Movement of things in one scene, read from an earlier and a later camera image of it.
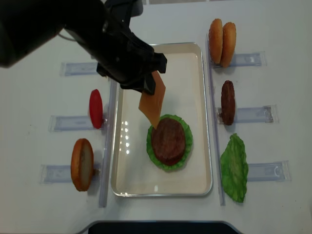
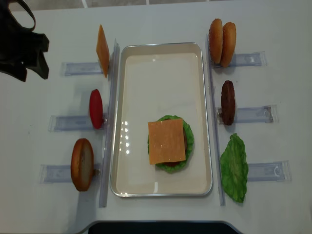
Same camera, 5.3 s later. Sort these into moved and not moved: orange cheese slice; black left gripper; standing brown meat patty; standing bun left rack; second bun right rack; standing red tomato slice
Moved: orange cheese slice; black left gripper
Not moved: second bun right rack; standing bun left rack; standing red tomato slice; standing brown meat patty
